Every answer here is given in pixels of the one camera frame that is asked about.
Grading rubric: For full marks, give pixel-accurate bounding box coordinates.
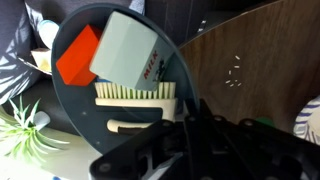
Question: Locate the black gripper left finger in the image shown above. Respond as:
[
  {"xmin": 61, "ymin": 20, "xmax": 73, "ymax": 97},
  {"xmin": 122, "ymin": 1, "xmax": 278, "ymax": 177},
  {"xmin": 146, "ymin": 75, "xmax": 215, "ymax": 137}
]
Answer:
[{"xmin": 89, "ymin": 120, "xmax": 185, "ymax": 180}]

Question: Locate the green cylinder block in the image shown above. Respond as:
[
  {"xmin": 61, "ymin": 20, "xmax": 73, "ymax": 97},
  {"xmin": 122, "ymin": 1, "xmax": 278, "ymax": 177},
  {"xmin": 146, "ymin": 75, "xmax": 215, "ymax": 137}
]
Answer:
[{"xmin": 255, "ymin": 117, "xmax": 275, "ymax": 127}]

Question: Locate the white patterned bowl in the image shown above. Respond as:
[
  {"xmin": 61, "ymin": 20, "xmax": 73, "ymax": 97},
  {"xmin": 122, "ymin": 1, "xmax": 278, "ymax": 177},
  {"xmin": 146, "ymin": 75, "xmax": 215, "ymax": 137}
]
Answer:
[{"xmin": 293, "ymin": 96, "xmax": 320, "ymax": 145}]

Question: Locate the patterned cushion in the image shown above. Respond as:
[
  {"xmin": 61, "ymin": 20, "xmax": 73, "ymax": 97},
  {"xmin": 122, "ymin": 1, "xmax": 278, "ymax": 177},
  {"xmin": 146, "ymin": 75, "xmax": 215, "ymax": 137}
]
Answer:
[{"xmin": 0, "ymin": 0, "xmax": 41, "ymax": 104}]

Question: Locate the green artificial plant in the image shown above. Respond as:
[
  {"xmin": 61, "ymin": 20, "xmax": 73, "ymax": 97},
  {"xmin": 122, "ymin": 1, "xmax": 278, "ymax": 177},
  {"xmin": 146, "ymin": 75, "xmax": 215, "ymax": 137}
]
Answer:
[{"xmin": 0, "ymin": 97, "xmax": 68, "ymax": 165}]

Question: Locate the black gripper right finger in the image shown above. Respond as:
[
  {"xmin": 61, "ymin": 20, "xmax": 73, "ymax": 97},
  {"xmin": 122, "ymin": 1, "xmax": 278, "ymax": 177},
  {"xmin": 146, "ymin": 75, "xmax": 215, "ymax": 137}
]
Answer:
[{"xmin": 185, "ymin": 100, "xmax": 320, "ymax": 180}]

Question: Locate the red wooden block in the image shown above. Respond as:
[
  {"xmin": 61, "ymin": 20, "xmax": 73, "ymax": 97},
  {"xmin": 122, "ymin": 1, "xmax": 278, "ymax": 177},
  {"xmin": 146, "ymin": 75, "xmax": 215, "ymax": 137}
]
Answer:
[{"xmin": 56, "ymin": 25, "xmax": 102, "ymax": 86}]

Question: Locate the white scrub brush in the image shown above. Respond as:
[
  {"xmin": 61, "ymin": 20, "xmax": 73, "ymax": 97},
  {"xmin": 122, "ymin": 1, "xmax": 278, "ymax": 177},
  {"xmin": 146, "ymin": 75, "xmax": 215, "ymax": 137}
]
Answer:
[{"xmin": 94, "ymin": 82, "xmax": 178, "ymax": 121}]

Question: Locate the light blue milk carton block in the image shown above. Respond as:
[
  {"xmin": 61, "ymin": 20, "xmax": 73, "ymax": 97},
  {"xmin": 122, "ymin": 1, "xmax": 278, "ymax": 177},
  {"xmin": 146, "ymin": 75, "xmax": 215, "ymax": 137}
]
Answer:
[{"xmin": 90, "ymin": 11, "xmax": 173, "ymax": 91}]

